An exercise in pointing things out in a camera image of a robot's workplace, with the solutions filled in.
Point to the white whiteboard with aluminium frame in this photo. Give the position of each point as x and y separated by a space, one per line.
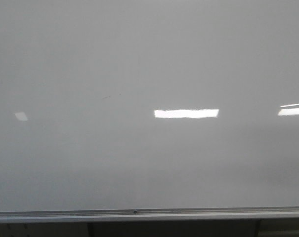
148 110

